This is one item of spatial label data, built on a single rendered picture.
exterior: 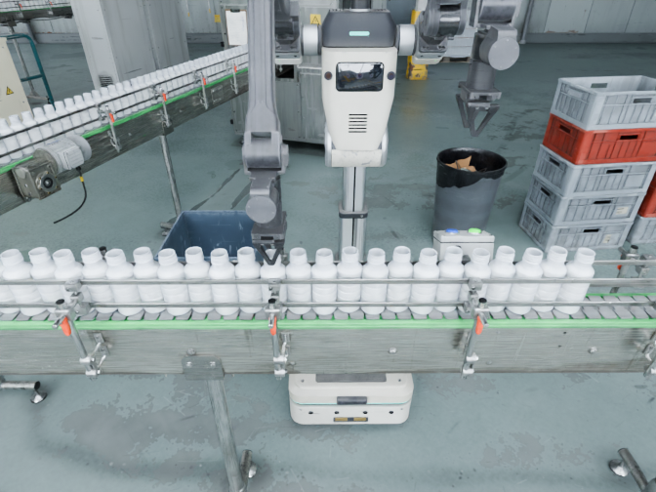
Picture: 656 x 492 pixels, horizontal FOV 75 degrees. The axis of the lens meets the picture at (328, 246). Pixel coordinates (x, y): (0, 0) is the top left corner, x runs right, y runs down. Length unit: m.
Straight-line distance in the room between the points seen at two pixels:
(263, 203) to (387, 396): 1.24
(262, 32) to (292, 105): 3.84
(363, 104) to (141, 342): 0.93
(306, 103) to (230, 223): 3.13
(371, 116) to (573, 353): 0.88
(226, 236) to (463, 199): 1.74
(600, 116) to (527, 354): 2.11
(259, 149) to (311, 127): 3.87
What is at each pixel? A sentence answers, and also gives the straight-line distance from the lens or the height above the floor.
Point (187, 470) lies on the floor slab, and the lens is 2.03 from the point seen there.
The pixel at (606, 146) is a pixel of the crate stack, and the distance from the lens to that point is 3.22.
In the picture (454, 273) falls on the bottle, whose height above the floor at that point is 1.12.
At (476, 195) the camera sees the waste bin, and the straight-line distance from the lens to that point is 2.95.
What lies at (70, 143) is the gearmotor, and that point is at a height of 1.03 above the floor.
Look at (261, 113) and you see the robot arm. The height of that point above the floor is 1.47.
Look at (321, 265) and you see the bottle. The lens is 0.96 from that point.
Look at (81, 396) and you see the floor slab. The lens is 2.44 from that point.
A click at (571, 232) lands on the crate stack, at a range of 3.43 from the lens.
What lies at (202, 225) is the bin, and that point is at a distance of 1.69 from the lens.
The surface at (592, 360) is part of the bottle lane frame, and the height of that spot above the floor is 0.87.
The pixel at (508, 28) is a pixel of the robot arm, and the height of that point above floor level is 1.61.
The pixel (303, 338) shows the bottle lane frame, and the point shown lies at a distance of 1.06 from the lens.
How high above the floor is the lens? 1.70
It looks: 33 degrees down
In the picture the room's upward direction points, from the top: straight up
